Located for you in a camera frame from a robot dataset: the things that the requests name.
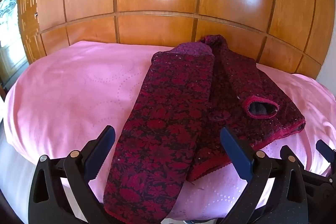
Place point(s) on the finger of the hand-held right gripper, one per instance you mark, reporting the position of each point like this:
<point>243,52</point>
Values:
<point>326,151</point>

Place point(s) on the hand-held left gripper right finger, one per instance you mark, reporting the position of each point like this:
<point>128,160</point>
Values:
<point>236,153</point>

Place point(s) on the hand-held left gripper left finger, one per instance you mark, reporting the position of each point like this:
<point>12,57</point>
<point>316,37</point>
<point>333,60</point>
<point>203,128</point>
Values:
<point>101,150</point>

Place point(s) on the red floral knit garment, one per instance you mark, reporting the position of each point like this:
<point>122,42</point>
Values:
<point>168,113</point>

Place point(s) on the pink bed sheet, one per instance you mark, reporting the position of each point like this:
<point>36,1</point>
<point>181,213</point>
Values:
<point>78,98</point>

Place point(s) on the white mattress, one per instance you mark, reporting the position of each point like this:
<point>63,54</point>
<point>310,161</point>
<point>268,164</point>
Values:
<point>15,176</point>

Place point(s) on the window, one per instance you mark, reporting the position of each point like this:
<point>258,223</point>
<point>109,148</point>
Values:
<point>9,29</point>

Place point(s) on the carved wooden door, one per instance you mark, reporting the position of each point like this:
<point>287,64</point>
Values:
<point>29,16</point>

